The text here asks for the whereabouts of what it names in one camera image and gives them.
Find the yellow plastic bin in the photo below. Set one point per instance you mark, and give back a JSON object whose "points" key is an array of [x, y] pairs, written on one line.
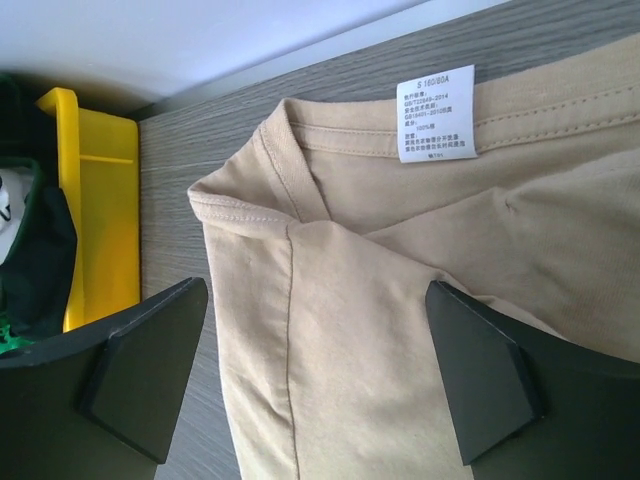
{"points": [[98, 170]]}

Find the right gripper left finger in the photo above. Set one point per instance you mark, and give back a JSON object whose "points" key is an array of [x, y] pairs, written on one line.
{"points": [[102, 401]]}

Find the green t shirt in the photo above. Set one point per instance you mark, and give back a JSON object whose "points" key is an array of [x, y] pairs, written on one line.
{"points": [[37, 275]]}

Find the white t shirt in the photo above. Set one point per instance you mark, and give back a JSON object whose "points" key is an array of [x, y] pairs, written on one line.
{"points": [[16, 184]]}

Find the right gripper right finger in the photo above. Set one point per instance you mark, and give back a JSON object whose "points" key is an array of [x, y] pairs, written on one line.
{"points": [[526, 404]]}

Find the beige t shirt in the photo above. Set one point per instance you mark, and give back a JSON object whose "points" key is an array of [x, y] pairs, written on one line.
{"points": [[321, 245]]}

